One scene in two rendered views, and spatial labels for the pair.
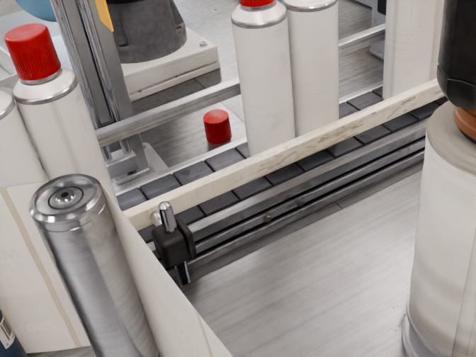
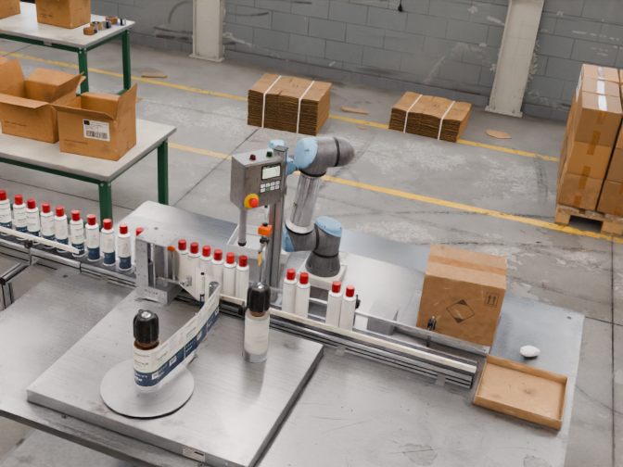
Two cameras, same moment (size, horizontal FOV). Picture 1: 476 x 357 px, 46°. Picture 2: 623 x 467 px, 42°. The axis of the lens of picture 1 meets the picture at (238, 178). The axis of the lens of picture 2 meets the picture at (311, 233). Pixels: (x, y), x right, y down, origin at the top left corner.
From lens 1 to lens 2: 2.67 m
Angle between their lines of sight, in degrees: 36
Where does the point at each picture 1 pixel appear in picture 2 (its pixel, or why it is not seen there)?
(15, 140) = (231, 272)
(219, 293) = (240, 324)
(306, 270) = not seen: hidden behind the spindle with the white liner
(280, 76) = (287, 296)
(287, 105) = (288, 303)
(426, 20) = (331, 308)
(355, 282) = not seen: hidden behind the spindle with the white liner
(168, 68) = (315, 281)
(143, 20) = (317, 262)
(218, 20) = (366, 277)
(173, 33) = (325, 271)
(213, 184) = not seen: hidden behind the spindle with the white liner
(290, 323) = (241, 334)
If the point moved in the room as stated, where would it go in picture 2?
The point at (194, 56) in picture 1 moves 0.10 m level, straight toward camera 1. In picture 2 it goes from (325, 283) to (310, 291)
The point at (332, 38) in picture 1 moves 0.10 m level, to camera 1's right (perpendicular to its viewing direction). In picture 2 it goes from (301, 296) to (321, 308)
